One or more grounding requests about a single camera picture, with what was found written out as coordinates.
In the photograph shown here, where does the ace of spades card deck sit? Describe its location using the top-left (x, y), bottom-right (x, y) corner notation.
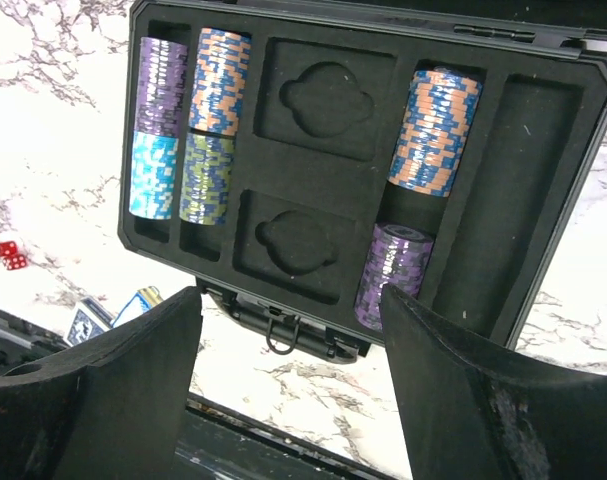
top-left (111, 286), bottom-right (163, 328)

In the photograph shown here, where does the light blue chip stack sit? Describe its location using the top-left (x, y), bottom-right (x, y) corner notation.
top-left (129, 131), bottom-right (178, 220)

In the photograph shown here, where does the dark green chip stack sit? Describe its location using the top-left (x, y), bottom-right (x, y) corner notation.
top-left (179, 133), bottom-right (235, 226)

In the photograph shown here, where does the purple chip stack back left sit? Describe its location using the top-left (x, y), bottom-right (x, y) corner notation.
top-left (135, 37), bottom-right (188, 138)

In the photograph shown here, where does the black poker set case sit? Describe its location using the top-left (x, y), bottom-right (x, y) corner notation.
top-left (118, 1), bottom-right (607, 363)

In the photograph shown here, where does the blue tan 10 chip stack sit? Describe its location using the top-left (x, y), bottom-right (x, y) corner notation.
top-left (387, 67), bottom-right (483, 198)

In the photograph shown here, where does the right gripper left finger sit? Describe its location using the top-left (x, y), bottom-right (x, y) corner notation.
top-left (0, 287), bottom-right (202, 479)

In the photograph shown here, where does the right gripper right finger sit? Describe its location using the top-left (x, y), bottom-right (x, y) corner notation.
top-left (380, 285), bottom-right (607, 479)

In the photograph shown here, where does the blue back card deck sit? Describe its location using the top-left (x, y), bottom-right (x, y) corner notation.
top-left (63, 296), bottom-right (113, 347)

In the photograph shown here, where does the purple 500 chip stack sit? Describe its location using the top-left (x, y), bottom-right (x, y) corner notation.
top-left (354, 222), bottom-right (434, 331)

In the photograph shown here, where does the red die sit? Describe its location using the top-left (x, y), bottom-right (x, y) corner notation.
top-left (0, 241), bottom-right (18, 258)
top-left (2, 253), bottom-right (28, 271)

